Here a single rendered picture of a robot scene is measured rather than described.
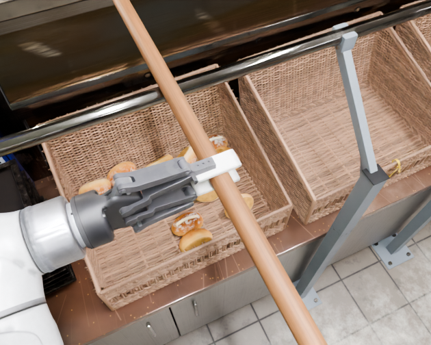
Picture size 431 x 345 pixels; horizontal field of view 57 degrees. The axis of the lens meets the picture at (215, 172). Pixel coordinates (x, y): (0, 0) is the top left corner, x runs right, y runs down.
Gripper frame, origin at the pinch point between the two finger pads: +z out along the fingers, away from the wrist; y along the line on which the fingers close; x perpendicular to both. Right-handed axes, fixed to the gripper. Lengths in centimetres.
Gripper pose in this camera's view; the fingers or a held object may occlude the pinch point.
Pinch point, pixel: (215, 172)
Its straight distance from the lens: 58.0
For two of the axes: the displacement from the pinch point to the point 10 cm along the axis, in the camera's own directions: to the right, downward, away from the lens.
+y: 0.0, 5.4, 8.4
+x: 4.1, 7.7, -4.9
